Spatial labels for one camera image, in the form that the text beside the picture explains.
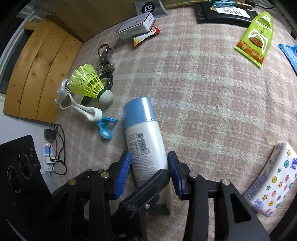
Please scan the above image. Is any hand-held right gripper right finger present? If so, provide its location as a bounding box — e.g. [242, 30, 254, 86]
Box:
[167, 151, 271, 241]

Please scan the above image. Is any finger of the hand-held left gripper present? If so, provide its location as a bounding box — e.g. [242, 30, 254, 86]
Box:
[111, 169, 171, 241]

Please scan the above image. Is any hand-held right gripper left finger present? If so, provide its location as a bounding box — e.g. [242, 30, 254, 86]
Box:
[46, 151, 132, 241]

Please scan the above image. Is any white bottle with blue cap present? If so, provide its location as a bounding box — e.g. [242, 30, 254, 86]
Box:
[123, 97, 173, 215]

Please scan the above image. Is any white power strip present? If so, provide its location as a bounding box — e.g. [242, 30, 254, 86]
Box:
[41, 143, 58, 173]

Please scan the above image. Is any blue plastic clip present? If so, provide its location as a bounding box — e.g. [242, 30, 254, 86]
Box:
[97, 116, 119, 140]

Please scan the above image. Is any white plastic hook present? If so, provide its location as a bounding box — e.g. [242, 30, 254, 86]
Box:
[55, 94, 103, 122]

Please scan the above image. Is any pink plaid blanket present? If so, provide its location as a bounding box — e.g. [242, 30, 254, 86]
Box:
[56, 5, 297, 234]

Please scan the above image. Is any star-printed tissue pack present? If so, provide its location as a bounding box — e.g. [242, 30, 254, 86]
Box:
[244, 141, 297, 217]

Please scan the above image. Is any yellow-green plastic shuttlecock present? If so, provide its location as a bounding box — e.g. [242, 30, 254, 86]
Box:
[70, 64, 114, 105]

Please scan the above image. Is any crumpled white wrapper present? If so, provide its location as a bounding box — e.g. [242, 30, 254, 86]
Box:
[56, 78, 72, 98]

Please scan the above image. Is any wooden board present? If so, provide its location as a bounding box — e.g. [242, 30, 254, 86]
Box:
[3, 18, 83, 124]

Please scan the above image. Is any silver tin box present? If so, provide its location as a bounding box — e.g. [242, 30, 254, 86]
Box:
[115, 12, 156, 40]

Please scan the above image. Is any green tube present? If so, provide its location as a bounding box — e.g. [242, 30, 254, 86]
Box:
[234, 11, 274, 69]

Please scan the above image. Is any cardboard box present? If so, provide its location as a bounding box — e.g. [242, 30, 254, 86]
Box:
[45, 0, 138, 42]

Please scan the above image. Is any blue plastic packet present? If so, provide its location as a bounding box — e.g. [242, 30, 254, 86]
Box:
[278, 44, 297, 76]

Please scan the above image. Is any black wet wipes pack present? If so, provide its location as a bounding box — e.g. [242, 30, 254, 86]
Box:
[194, 2, 259, 28]

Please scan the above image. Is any grey foil pouch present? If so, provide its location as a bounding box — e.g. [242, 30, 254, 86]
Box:
[134, 0, 168, 19]

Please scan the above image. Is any thin bamboo stick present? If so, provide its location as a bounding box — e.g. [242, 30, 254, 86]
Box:
[165, 2, 196, 10]

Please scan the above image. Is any teal hair clip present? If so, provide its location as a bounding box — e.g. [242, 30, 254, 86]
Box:
[208, 0, 236, 8]

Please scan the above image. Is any black power cable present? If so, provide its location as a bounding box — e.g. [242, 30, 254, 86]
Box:
[48, 124, 68, 175]

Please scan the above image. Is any metal carabiner keychain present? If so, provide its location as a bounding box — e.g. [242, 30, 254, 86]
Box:
[97, 44, 116, 76]

